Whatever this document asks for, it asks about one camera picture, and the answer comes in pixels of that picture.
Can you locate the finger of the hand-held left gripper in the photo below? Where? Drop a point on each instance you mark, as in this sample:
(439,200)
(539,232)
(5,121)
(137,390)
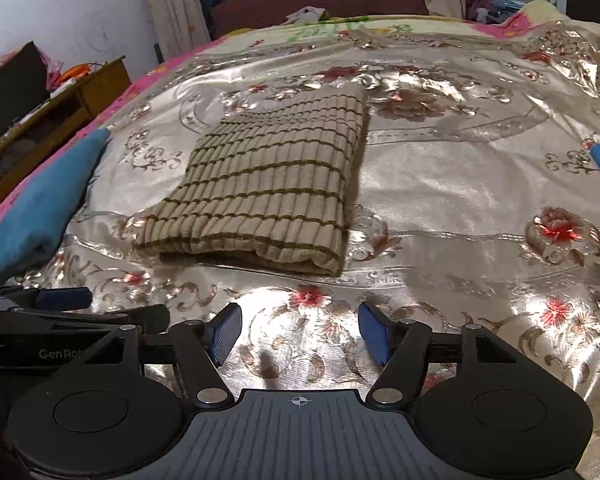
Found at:
(62,298)
(145,317)

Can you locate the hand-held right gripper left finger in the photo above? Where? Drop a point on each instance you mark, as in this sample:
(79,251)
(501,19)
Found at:
(225,332)

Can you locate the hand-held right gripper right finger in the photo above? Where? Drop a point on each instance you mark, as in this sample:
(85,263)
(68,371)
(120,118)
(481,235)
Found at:
(375,332)

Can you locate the beige striped knit sweater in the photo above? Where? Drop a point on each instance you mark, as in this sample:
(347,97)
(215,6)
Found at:
(265,180)

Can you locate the teal folded cloth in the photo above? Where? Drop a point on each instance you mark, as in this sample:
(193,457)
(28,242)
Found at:
(40,200)

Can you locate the silver floral satin bedspread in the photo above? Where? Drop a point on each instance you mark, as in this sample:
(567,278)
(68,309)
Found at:
(480,170)

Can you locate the black monitor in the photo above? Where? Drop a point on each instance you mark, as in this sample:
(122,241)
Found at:
(10,105)

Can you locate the wooden side cabinet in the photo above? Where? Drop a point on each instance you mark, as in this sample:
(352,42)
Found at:
(95,90)

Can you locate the orange plastic item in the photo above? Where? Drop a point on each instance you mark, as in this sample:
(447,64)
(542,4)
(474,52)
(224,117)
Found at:
(77,71)

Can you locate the pink cloth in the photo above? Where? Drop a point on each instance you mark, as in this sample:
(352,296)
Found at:
(49,67)

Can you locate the pink floral quilt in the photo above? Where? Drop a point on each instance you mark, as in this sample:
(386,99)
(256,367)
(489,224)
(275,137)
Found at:
(150,80)

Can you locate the small white cloth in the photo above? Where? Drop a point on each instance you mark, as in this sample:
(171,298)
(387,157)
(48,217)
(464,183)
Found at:
(307,14)

